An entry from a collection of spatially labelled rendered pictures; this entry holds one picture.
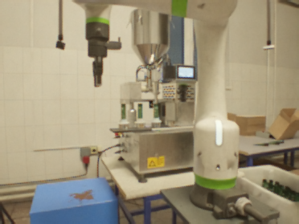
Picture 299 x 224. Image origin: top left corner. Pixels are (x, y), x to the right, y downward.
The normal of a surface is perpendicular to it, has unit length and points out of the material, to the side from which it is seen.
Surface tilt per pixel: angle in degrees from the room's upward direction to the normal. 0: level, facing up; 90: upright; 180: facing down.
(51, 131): 90
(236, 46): 90
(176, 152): 90
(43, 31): 90
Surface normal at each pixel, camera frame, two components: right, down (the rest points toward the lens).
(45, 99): 0.38, 0.07
